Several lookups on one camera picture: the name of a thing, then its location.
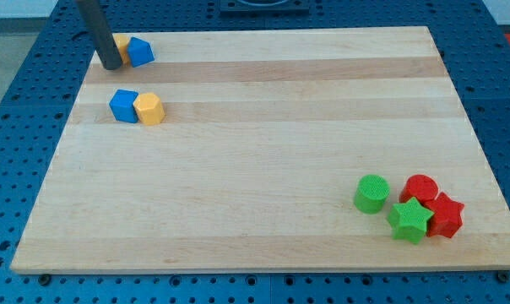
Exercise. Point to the blue cube block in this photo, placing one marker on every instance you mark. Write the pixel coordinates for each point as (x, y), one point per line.
(121, 105)

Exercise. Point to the wooden board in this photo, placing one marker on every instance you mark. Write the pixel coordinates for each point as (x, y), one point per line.
(254, 168)

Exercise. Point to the yellow hexagon block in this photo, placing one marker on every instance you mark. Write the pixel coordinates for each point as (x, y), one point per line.
(149, 109)

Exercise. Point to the green cylinder block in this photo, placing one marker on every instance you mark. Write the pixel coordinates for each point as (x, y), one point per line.
(371, 194)

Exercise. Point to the blue pentagon block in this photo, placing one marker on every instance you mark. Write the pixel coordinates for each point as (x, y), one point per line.
(139, 52)

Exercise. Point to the green star block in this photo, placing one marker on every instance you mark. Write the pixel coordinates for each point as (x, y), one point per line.
(409, 221)

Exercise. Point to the red cylinder block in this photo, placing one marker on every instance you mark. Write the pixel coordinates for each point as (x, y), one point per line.
(421, 187)

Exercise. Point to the yellow block behind rod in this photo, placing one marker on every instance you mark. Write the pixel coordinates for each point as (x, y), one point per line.
(122, 42)

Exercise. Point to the dark grey cylindrical pointer rod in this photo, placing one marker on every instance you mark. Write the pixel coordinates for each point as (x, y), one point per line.
(100, 33)

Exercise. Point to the red star block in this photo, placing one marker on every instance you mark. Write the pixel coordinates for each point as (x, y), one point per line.
(447, 216)

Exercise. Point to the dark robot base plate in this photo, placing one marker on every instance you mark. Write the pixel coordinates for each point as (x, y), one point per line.
(263, 6)

